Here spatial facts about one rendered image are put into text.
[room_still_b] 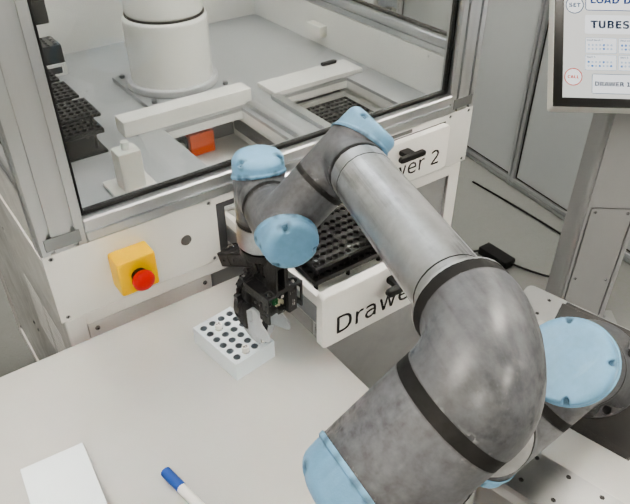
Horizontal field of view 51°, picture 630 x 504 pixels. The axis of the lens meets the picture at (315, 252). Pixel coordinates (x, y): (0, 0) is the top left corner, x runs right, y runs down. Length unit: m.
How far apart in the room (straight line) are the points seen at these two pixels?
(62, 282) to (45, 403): 0.20
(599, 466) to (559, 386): 0.23
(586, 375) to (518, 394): 0.39
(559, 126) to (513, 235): 0.49
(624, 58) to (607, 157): 0.28
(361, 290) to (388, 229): 0.43
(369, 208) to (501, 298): 0.21
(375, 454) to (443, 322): 0.12
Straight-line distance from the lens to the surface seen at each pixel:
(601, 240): 2.04
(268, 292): 1.01
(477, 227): 2.91
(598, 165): 1.90
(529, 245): 2.86
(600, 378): 0.91
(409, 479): 0.53
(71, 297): 1.23
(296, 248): 0.83
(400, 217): 0.66
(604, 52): 1.73
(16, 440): 1.15
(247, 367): 1.14
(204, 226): 1.27
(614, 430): 1.14
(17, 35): 1.03
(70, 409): 1.16
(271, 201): 0.84
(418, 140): 1.52
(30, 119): 1.06
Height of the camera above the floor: 1.60
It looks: 37 degrees down
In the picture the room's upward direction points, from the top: straight up
